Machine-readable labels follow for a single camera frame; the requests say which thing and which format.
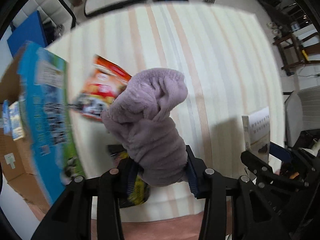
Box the cardboard box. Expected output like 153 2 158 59
1 42 85 213

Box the yellow blue wipes pack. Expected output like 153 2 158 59
9 101 25 141

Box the light blue tissue pack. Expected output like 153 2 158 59
2 100 11 135

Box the dark wooden chair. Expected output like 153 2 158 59
273 32 319 76

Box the black yellow snack bag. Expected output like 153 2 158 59
106 145 150 209

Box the blue folded mat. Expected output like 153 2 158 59
7 11 48 57

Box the purple fuzzy cloth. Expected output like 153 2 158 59
101 68 188 187

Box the orange snack bag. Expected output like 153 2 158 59
68 55 132 121

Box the white box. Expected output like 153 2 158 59
242 107 270 164

